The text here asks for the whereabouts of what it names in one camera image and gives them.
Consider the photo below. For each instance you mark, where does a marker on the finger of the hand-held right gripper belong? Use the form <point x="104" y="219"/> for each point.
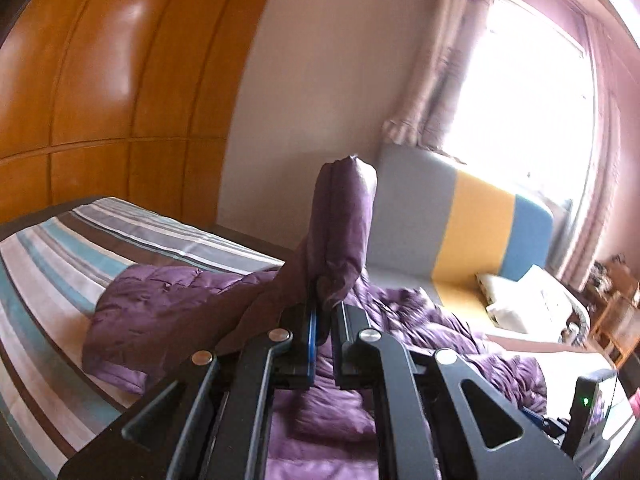
<point x="542" y="422"/>

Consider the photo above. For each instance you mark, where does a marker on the grey yellow blue sofa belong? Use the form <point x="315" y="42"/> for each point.
<point x="415" y="210"/>

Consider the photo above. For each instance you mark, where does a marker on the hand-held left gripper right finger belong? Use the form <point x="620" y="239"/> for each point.
<point x="341" y="340"/>

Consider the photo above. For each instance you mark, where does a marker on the purple down jacket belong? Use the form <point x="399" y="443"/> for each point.
<point x="200" y="310"/>

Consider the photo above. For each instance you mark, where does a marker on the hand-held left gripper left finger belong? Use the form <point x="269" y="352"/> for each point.
<point x="313" y="336"/>

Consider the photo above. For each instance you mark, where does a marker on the wooden wardrobe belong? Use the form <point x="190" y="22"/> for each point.
<point x="125" y="85"/>

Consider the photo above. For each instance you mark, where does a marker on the cluttered wooden desk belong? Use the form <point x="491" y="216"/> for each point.
<point x="607" y="267"/>

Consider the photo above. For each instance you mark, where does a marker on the wooden chair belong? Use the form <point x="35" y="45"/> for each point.
<point x="617" y="320"/>

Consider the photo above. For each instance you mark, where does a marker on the window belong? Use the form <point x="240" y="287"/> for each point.
<point x="525" y="100"/>

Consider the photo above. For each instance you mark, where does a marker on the white printed pillow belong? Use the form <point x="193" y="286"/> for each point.
<point x="525" y="300"/>

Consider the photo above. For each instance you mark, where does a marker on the beige patterned curtain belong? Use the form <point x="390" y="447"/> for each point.
<point x="445" y="60"/>
<point x="592" y="210"/>

